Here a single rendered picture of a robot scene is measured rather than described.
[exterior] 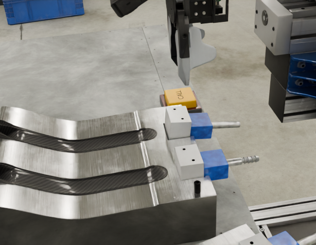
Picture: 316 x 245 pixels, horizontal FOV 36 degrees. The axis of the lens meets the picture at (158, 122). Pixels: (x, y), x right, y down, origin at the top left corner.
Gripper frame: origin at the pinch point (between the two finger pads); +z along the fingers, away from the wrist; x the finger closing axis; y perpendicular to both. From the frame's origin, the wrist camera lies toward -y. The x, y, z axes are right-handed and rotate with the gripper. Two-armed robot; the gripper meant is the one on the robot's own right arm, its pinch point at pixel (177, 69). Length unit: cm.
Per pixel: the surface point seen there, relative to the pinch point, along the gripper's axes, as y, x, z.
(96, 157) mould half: -14.8, -3.8, 12.5
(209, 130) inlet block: 4.9, -2.1, 11.3
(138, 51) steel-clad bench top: -1, 53, 21
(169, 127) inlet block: -2.0, -2.2, 9.5
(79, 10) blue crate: -23, 303, 96
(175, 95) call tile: 3.0, 20.9, 17.1
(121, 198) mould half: -11.7, -14.9, 12.3
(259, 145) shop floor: 57, 107, 101
